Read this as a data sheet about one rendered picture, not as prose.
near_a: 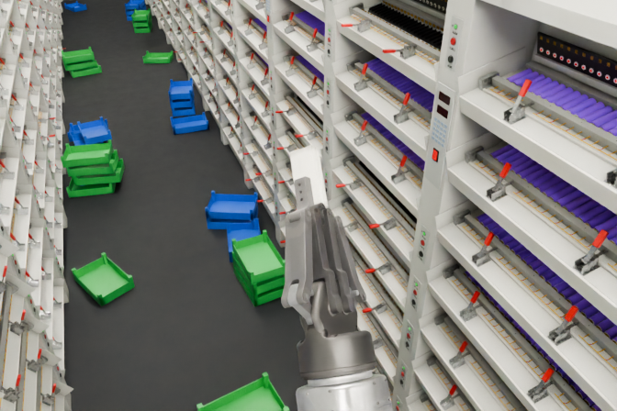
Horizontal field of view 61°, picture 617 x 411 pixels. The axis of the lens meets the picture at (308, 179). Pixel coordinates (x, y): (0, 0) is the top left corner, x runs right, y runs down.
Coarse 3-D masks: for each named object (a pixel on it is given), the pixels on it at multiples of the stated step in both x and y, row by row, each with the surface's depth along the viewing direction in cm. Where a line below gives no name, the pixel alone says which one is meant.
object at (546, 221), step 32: (448, 160) 133; (480, 160) 132; (512, 160) 128; (480, 192) 125; (512, 192) 122; (544, 192) 117; (576, 192) 114; (512, 224) 115; (544, 224) 112; (576, 224) 107; (608, 224) 106; (544, 256) 108; (576, 256) 104; (608, 256) 102; (576, 288) 103; (608, 288) 97
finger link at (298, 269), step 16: (288, 224) 52; (304, 224) 51; (288, 240) 51; (304, 240) 50; (288, 256) 51; (304, 256) 50; (288, 272) 50; (304, 272) 49; (288, 288) 49; (304, 288) 48; (288, 304) 48
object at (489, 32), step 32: (448, 0) 120; (480, 0) 112; (448, 32) 122; (480, 32) 117; (512, 32) 120; (480, 64) 121; (480, 128) 132; (448, 192) 139; (416, 256) 159; (448, 256) 153; (416, 320) 168; (416, 352) 173; (416, 384) 183
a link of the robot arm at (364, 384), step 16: (320, 384) 48; (336, 384) 47; (352, 384) 46; (368, 384) 47; (384, 384) 49; (304, 400) 48; (320, 400) 47; (336, 400) 46; (352, 400) 46; (368, 400) 46; (384, 400) 48
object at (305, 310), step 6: (294, 288) 48; (288, 294) 48; (294, 294) 48; (312, 294) 49; (288, 300) 48; (294, 300) 48; (294, 306) 48; (300, 306) 48; (306, 306) 48; (300, 312) 49; (306, 312) 49; (306, 318) 49
